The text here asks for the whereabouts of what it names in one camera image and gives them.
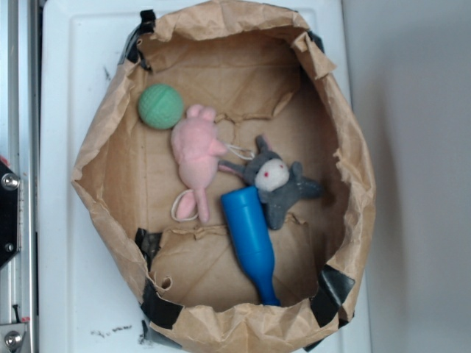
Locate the blue plastic bottle toy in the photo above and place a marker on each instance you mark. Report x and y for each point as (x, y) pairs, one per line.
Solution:
(250, 237)

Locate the pink plush rabbit toy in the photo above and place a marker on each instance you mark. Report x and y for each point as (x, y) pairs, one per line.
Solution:
(197, 150)

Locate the grey plush donkey toy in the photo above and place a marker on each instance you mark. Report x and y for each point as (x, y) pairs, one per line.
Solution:
(279, 186)

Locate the black mounting bracket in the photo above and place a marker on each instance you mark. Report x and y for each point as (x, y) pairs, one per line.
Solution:
(10, 209)

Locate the brown paper bag bin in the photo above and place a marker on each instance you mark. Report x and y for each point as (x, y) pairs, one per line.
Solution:
(260, 68)

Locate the green textured ball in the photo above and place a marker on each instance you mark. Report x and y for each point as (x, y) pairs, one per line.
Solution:
(160, 106)

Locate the aluminium frame rail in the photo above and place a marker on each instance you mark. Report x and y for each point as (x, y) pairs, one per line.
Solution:
(20, 39)

